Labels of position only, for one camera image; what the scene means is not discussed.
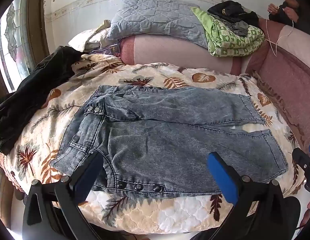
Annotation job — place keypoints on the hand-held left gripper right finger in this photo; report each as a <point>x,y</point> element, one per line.
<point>222,177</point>

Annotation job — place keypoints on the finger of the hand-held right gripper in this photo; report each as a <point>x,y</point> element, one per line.
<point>301,161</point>

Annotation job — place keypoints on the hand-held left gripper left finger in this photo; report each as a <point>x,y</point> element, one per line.
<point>87,176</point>

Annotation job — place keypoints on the grey denim pants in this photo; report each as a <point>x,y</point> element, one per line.
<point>170,140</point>

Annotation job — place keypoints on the cream leaf print blanket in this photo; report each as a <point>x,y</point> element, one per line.
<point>170,212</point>

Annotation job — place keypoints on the dark green garment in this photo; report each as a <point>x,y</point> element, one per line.
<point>32,92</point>

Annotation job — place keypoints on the purple packet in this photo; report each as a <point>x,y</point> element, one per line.
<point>112,48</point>

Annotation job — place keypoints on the pink sofa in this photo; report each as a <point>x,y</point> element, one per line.
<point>175,52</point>

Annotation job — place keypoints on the green patterned blanket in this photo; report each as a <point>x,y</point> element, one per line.
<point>227,42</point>

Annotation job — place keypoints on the white pillow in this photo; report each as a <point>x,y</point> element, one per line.
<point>79,38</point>

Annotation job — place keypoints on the grey garment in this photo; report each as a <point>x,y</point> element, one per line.
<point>241,27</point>

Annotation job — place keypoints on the stained glass window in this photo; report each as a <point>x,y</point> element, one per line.
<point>14,42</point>

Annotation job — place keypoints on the black clothing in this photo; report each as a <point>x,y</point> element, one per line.
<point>230,10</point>

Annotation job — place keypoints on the grey quilted blanket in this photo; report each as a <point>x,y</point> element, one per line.
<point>155,17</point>

